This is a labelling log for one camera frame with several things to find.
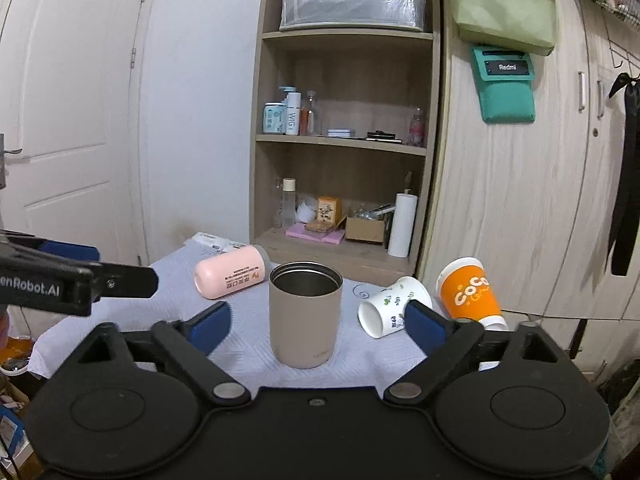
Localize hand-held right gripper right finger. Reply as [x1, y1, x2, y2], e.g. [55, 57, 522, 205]
[384, 300, 563, 405]

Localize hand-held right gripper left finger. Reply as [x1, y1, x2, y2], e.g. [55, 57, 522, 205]
[75, 301, 252, 407]

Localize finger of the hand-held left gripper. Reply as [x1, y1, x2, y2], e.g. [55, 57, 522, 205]
[39, 240, 101, 264]
[92, 262, 160, 303]

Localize white patterned paper cup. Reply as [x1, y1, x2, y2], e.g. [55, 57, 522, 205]
[357, 276, 433, 339]

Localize orange paper cup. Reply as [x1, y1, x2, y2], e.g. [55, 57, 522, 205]
[436, 257, 509, 332]

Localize beige metal tumbler cup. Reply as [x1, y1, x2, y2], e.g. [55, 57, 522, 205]
[269, 261, 344, 370]

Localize white quilted table cloth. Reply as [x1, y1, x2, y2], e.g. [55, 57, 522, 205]
[27, 247, 436, 388]

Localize pink cylindrical bottle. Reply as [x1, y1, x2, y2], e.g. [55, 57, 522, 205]
[194, 245, 272, 301]

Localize printed paper sheets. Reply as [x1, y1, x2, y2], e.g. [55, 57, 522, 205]
[182, 232, 249, 254]

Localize white paper towel roll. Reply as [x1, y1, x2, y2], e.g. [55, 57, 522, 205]
[387, 192, 419, 259]

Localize small cardboard box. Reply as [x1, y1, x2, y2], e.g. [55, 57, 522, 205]
[345, 215, 387, 245]

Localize pink flat pad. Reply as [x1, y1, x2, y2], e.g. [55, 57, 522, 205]
[285, 223, 346, 245]

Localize clear bottle with beige cap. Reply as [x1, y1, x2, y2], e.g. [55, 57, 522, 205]
[281, 178, 297, 230]

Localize white door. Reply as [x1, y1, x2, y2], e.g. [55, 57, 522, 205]
[0, 0, 152, 267]

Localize white mug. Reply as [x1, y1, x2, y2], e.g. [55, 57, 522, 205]
[295, 198, 320, 225]

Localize orange printed box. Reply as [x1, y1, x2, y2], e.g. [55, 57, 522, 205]
[317, 196, 344, 225]

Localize light wooden wardrobe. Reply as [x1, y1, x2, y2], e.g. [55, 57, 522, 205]
[419, 0, 640, 322]

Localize pink small bottle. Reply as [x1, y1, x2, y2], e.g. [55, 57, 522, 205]
[409, 108, 426, 147]

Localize teal and white can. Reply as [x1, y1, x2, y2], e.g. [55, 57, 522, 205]
[263, 102, 287, 135]

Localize white tall bottle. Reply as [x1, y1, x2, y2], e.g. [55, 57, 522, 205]
[285, 91, 302, 136]

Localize clear glass bottle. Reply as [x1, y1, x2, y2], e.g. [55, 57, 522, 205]
[301, 91, 321, 136]

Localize teal fabric pouch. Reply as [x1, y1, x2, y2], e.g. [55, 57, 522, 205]
[470, 44, 537, 124]

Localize wooden shelf unit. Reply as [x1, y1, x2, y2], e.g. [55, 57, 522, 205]
[249, 0, 444, 287]

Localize green fabric bag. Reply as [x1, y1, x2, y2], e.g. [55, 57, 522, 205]
[446, 0, 559, 57]

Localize plastic-wrapped grey box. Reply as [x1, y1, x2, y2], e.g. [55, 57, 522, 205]
[279, 0, 427, 32]

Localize metal door handle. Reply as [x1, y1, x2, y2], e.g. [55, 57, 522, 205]
[0, 134, 23, 191]

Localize black ribbon strap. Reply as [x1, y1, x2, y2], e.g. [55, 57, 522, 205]
[607, 72, 640, 277]

